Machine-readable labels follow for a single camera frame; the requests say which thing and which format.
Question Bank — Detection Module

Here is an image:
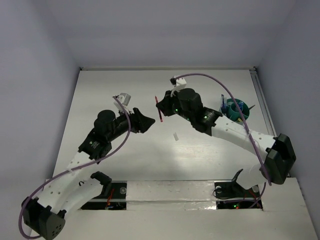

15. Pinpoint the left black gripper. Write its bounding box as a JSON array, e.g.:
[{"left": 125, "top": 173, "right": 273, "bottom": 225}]
[{"left": 107, "top": 105, "right": 154, "bottom": 142}]

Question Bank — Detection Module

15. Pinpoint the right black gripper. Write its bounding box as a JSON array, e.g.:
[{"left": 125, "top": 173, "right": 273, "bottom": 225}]
[{"left": 157, "top": 88, "right": 194, "bottom": 122}]

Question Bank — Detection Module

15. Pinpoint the red pen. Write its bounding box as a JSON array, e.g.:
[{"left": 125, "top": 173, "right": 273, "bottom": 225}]
[{"left": 154, "top": 95, "right": 163, "bottom": 123}]

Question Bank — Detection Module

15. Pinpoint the clear white pen cap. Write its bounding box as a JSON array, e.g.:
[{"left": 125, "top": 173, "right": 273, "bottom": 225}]
[{"left": 173, "top": 132, "right": 179, "bottom": 141}]

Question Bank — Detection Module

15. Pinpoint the blue grip clear pen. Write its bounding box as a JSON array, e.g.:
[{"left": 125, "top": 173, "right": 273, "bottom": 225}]
[{"left": 221, "top": 94, "right": 226, "bottom": 112}]

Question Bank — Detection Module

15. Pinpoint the correction fluid bottle blue cap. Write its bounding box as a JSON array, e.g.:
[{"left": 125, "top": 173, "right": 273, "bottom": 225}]
[{"left": 237, "top": 101, "right": 244, "bottom": 111}]

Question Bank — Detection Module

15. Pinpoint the blue pen with clip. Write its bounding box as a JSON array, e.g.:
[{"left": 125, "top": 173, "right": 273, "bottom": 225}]
[{"left": 221, "top": 98, "right": 228, "bottom": 115}]

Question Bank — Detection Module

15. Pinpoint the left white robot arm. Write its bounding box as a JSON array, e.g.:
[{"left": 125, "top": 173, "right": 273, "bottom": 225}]
[{"left": 18, "top": 107, "right": 156, "bottom": 240}]

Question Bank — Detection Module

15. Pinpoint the teal round organizer container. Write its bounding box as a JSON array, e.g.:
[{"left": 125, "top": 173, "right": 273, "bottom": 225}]
[{"left": 220, "top": 98, "right": 250, "bottom": 122}]

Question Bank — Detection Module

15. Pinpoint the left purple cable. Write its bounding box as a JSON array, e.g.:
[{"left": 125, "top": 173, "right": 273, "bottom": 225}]
[{"left": 18, "top": 96, "right": 131, "bottom": 238}]

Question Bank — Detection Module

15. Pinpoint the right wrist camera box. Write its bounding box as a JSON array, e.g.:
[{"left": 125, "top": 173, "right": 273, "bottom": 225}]
[{"left": 170, "top": 77, "right": 187, "bottom": 97}]

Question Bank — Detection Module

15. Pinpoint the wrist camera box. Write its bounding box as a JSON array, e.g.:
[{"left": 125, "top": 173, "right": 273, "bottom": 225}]
[
  {"left": 170, "top": 77, "right": 187, "bottom": 97},
  {"left": 113, "top": 92, "right": 131, "bottom": 112}
]

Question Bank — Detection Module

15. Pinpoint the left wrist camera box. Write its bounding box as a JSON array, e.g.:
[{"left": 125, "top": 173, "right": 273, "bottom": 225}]
[{"left": 113, "top": 92, "right": 131, "bottom": 112}]

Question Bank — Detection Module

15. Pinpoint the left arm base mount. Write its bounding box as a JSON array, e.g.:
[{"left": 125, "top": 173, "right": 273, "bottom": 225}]
[{"left": 80, "top": 171, "right": 127, "bottom": 211}]

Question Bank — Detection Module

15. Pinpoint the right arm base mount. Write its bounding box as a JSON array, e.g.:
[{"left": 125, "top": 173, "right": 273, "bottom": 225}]
[{"left": 212, "top": 169, "right": 263, "bottom": 210}]

